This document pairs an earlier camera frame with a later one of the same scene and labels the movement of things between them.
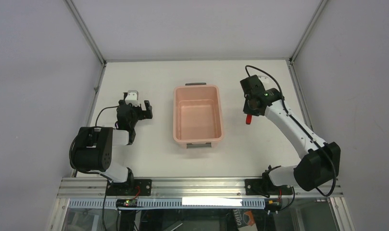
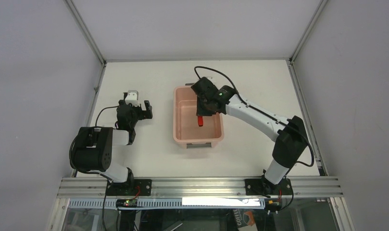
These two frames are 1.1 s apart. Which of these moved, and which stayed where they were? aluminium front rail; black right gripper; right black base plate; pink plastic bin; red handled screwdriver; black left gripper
Moved: red handled screwdriver; black right gripper
Stayed: black left gripper; aluminium front rail; right black base plate; pink plastic bin
